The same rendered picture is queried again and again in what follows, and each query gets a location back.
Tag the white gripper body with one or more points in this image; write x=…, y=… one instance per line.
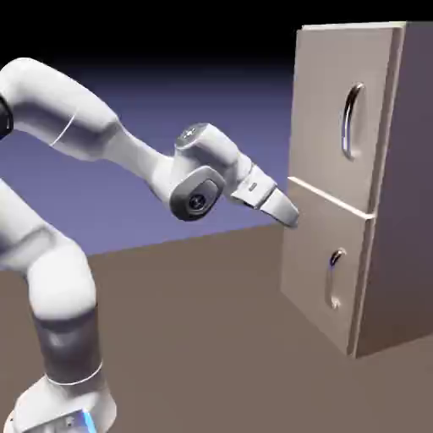
x=280, y=208

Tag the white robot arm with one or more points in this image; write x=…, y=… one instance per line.
x=84, y=115

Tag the small beige cabinet door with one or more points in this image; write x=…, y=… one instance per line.
x=314, y=270

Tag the large beige cabinet door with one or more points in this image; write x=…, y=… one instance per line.
x=324, y=135

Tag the beige cabinet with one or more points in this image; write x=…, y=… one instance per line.
x=402, y=203

